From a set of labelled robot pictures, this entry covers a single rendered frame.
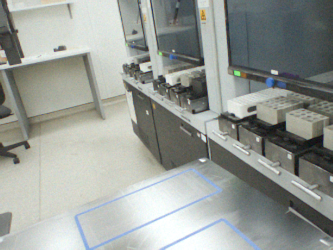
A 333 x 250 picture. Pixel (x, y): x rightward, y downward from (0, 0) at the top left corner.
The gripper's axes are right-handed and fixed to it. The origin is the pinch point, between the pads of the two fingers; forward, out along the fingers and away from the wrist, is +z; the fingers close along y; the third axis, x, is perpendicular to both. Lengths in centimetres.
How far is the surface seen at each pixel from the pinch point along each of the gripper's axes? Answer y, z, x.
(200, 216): 39, 38, 30
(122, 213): 28.0, 37.9, 14.3
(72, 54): -290, 32, 33
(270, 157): 17, 45, 66
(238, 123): -4, 39, 68
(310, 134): 25, 36, 74
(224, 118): -12, 39, 66
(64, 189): -147, 120, -10
